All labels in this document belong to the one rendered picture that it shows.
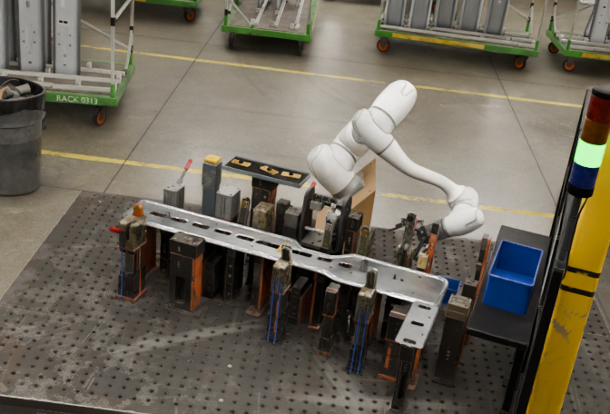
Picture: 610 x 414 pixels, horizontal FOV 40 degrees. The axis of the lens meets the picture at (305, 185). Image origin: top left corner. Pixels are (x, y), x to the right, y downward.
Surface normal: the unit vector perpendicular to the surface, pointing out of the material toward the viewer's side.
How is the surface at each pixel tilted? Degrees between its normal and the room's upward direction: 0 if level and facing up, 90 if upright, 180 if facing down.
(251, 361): 0
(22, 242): 0
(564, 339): 90
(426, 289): 0
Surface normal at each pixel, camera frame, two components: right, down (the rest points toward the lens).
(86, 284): 0.10, -0.90
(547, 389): -0.34, 0.36
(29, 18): 0.05, 0.38
